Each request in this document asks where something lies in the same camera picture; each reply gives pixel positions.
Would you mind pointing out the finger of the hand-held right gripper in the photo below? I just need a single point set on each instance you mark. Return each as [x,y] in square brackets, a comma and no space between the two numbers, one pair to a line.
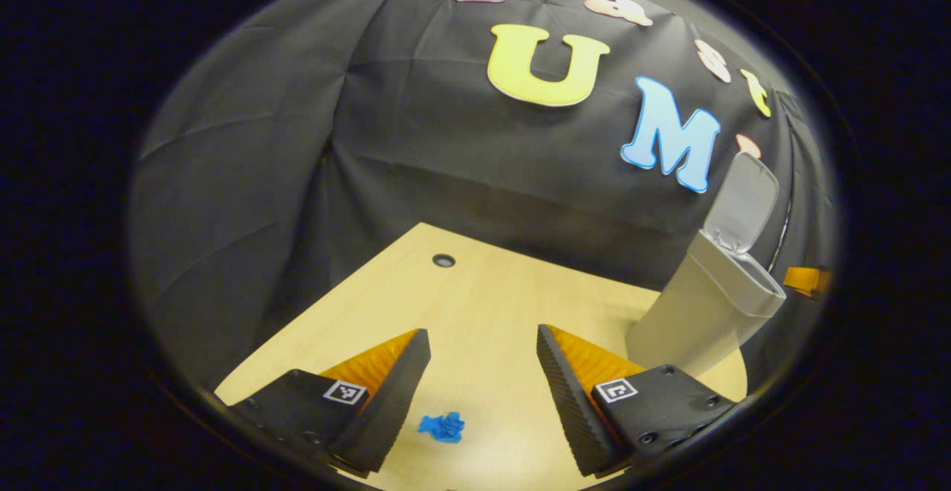
[806,281]

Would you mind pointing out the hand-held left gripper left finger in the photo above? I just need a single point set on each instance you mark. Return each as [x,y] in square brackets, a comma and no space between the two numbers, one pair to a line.
[390,409]

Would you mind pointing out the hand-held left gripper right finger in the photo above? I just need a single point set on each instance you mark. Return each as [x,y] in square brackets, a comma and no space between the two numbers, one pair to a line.
[572,405]

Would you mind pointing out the blue paper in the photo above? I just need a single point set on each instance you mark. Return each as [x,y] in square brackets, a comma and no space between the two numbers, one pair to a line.
[442,427]

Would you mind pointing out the white desktop garbage bin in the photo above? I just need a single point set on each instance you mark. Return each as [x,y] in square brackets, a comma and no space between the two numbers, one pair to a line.
[698,313]

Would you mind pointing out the wooden desktop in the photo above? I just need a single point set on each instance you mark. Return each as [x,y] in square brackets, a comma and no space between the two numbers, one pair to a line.
[483,305]

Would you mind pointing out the black backdrop cloth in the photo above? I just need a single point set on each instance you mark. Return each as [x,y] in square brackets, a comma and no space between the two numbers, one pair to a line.
[297,179]

